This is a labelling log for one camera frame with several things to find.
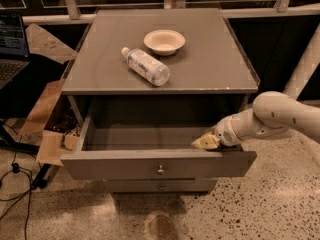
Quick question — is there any open laptop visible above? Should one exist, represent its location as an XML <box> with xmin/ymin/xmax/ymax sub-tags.
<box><xmin>0</xmin><ymin>12</ymin><xmax>30</xmax><ymax>90</ymax></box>

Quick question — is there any black cable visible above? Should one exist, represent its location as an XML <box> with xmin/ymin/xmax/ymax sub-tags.
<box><xmin>0</xmin><ymin>123</ymin><xmax>34</xmax><ymax>240</ymax></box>

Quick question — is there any white paper bowl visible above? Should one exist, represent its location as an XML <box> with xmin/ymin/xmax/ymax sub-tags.
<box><xmin>144</xmin><ymin>30</ymin><xmax>185</xmax><ymax>56</ymax></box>

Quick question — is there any grey drawer cabinet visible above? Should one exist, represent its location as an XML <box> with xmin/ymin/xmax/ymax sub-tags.
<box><xmin>60</xmin><ymin>7</ymin><xmax>261</xmax><ymax>194</ymax></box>

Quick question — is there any grey drawer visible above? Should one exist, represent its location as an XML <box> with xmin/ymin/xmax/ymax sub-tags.
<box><xmin>104</xmin><ymin>178</ymin><xmax>217</xmax><ymax>193</ymax></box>
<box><xmin>61</xmin><ymin>95</ymin><xmax>256</xmax><ymax>180</ymax></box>

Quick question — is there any open cardboard box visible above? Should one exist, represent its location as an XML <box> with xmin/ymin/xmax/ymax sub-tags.
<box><xmin>19</xmin><ymin>23</ymin><xmax>79</xmax><ymax>166</ymax></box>

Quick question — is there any grey bottom drawer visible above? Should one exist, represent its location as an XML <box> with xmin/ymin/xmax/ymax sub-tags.
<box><xmin>104</xmin><ymin>178</ymin><xmax>217</xmax><ymax>193</ymax></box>

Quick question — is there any clear plastic water bottle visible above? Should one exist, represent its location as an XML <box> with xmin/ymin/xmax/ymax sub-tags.
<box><xmin>121</xmin><ymin>47</ymin><xmax>171</xmax><ymax>87</ymax></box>

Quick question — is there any white metal railing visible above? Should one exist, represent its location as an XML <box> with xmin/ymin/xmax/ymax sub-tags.
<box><xmin>0</xmin><ymin>0</ymin><xmax>320</xmax><ymax>100</ymax></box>

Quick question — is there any black laptop stand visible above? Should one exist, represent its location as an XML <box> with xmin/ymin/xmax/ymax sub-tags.
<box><xmin>0</xmin><ymin>120</ymin><xmax>51</xmax><ymax>190</ymax></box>

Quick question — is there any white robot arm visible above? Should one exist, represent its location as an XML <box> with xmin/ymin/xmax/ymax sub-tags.
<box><xmin>192</xmin><ymin>91</ymin><xmax>320</xmax><ymax>150</ymax></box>

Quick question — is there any grey top drawer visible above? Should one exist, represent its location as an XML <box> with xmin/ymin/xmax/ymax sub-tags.
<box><xmin>61</xmin><ymin>95</ymin><xmax>256</xmax><ymax>180</ymax></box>

